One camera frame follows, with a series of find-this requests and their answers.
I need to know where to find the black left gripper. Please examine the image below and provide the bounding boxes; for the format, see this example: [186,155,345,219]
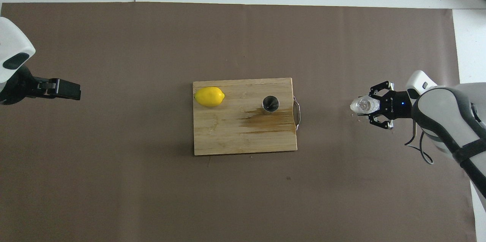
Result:
[0,65,81,106]

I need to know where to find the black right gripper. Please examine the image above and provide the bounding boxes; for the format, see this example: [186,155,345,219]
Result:
[368,81,413,130]

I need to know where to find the steel jigger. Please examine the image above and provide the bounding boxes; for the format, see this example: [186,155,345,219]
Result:
[262,95,280,114]

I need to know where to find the brown paper table mat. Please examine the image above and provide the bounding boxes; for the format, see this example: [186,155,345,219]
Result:
[0,2,478,242]

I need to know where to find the yellow lemon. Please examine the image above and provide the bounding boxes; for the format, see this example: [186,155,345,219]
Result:
[194,87,226,107]

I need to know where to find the wooden cutting board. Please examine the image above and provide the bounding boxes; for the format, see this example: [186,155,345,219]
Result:
[193,78,302,156]

